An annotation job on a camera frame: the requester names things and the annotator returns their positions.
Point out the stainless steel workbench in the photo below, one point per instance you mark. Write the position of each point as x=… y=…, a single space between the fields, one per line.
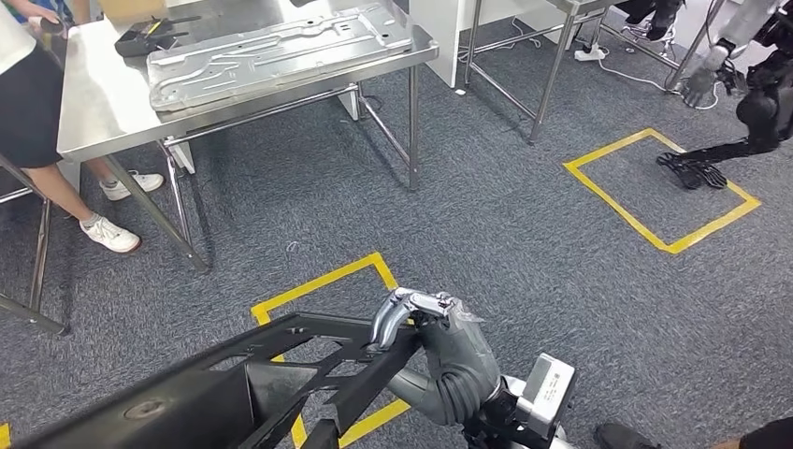
x=579 y=6
x=99 y=105

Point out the steel tube frame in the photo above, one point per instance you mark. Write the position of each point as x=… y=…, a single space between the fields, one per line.
x=39 y=260

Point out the yellow floor tape square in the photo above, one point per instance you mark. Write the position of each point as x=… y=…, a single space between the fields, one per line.
x=322 y=277
x=619 y=207

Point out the black humanoid robot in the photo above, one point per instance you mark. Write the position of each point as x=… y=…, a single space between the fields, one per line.
x=765 y=105

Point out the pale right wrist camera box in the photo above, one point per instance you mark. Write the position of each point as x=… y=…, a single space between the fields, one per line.
x=548 y=393

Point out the white cabinet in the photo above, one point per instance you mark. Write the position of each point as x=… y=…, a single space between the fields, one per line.
x=433 y=37

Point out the brown cardboard box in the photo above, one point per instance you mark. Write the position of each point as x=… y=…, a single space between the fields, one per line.
x=133 y=7

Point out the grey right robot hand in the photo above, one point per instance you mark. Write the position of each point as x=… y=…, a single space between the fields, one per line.
x=458 y=353

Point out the long black plastic part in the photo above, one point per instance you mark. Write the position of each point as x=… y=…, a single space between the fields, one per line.
x=198 y=403

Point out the black remote controller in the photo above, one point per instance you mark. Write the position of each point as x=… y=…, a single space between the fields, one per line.
x=136 y=44

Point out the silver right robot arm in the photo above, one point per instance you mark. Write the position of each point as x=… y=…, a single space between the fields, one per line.
x=489 y=418

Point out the person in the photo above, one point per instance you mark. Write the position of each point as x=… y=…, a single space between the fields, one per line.
x=25 y=111

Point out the black round roll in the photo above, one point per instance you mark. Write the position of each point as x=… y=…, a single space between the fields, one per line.
x=49 y=26

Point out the white power strip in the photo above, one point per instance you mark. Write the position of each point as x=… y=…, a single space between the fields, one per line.
x=588 y=54

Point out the stamped grey metal plate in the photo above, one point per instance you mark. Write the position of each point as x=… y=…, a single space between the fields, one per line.
x=279 y=62

